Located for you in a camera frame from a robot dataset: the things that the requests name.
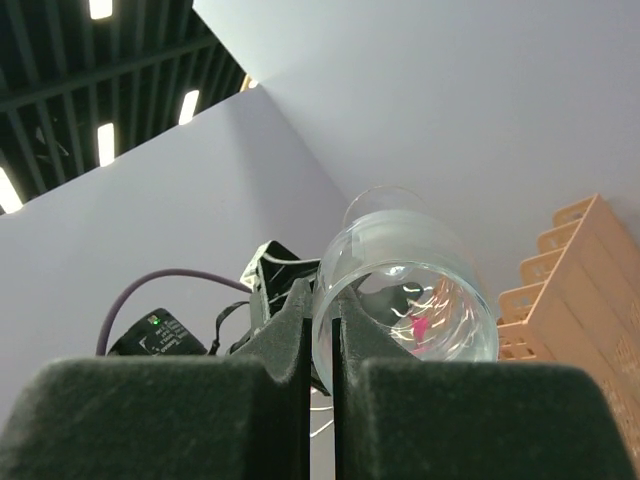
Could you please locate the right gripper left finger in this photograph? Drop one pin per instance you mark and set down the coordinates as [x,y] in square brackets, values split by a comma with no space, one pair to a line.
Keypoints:
[243,416]

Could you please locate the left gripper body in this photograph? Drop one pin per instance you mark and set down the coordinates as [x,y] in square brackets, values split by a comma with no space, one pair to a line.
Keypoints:
[270,276]

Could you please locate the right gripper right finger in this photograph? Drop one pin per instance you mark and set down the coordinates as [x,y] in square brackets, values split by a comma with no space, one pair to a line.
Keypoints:
[397,417]

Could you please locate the clear back wine glass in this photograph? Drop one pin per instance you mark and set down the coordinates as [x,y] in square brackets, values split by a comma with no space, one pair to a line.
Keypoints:
[411,275]

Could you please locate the orange plastic file organizer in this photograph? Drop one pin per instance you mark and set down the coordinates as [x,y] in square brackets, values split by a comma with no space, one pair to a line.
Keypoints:
[579,305]

